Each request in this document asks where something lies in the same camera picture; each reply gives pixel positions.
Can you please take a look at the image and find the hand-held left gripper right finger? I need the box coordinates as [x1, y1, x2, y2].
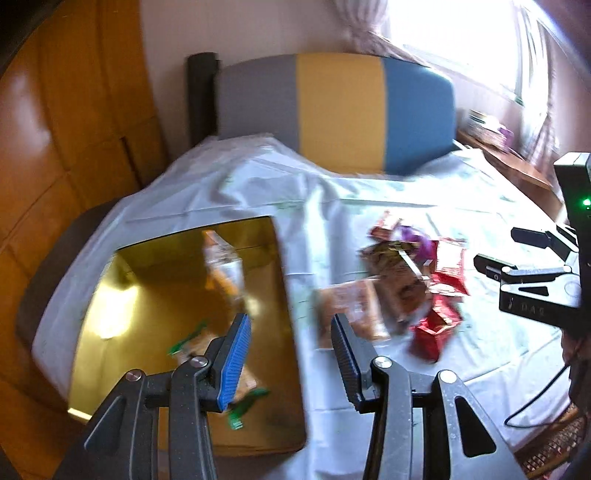
[330, 313, 527, 480]

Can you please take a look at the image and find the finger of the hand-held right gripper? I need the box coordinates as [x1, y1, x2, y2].
[475, 254, 581, 326]
[512, 224, 579, 261]

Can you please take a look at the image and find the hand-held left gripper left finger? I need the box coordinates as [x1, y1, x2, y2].
[55, 313, 252, 480]

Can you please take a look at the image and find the red snack packet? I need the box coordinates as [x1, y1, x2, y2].
[427, 272, 469, 298]
[434, 237, 466, 277]
[409, 295, 462, 363]

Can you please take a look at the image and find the green trim rice cracker packet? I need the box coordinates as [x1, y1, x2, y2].
[167, 320, 271, 431]
[202, 230, 245, 301]

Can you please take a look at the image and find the gold tin box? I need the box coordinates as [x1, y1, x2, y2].
[67, 215, 310, 455]

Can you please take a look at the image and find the red white chocolate packet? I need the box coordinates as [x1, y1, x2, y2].
[368, 210, 402, 241]

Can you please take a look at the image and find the orange cake packet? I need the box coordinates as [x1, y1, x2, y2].
[316, 279, 393, 344]

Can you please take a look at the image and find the plaid curtain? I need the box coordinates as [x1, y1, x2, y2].
[519, 69, 564, 171]

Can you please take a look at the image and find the wooden side table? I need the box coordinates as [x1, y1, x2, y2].
[457, 129, 568, 222]

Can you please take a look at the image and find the purple snack packet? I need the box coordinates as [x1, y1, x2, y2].
[399, 225, 437, 261]

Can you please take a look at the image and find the brown snack packet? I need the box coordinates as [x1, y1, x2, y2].
[362, 242, 435, 324]

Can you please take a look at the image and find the tissue box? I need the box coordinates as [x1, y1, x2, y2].
[467, 109, 503, 139]

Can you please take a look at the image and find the cloud print tablecloth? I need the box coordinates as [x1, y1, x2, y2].
[32, 134, 578, 480]

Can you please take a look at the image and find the brown patterned cloth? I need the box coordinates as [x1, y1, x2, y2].
[515, 406, 587, 476]

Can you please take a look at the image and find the bright window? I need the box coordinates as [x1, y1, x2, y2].
[390, 0, 552, 107]

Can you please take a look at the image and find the grey yellow blue chair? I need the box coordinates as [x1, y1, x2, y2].
[217, 53, 458, 176]

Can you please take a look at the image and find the pale curtain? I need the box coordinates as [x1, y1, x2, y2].
[332, 0, 419, 63]

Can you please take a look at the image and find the wooden panelled wardrobe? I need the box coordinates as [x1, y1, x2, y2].
[0, 0, 169, 480]

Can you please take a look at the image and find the black cable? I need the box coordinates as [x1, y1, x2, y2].
[505, 360, 573, 428]

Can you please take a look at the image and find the black upright post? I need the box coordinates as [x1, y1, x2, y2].
[187, 52, 220, 148]

